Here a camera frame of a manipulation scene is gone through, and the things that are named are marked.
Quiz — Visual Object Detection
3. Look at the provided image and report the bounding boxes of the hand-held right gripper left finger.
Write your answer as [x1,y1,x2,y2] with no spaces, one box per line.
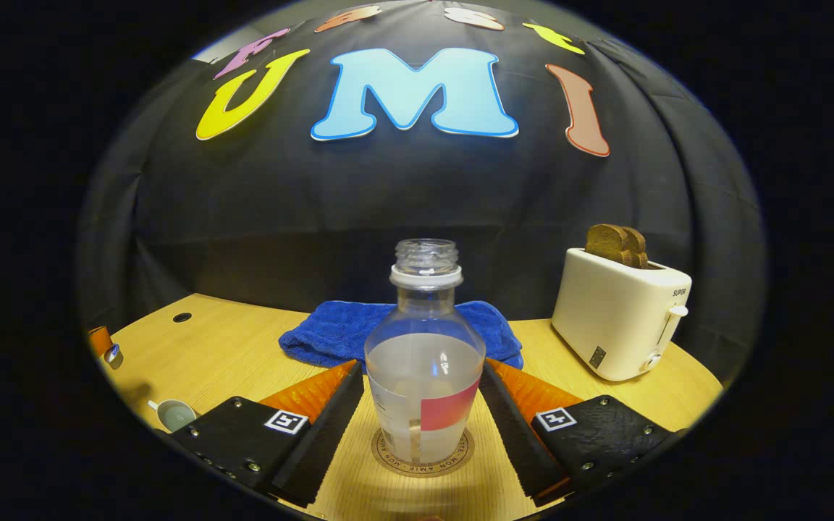
[171,360,365,507]

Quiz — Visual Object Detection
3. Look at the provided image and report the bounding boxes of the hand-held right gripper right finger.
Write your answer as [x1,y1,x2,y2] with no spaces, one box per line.
[481,358,687,507]

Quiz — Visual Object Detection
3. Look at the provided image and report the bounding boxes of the round cork coaster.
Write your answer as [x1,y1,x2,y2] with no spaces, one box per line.
[371,426,475,479]

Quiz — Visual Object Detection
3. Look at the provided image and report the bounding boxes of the white ceramic teacup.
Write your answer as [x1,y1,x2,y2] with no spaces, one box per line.
[147,398,198,434]

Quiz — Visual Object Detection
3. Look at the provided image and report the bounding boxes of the clear plastic water bottle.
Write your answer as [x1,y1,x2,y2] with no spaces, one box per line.
[364,239,487,465]

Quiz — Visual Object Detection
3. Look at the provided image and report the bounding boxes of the blue folded towel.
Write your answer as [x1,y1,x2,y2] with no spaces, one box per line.
[278,300,524,372]

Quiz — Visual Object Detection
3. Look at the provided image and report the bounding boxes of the white toaster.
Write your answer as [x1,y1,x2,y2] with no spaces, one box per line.
[552,248,694,383]

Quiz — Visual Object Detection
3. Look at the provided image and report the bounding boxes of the brown bread slice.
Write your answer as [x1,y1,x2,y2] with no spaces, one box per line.
[623,226,650,271]
[585,224,635,267]

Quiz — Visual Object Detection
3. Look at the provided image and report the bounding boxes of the black backdrop cloth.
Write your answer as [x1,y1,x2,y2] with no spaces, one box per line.
[77,0,769,384]

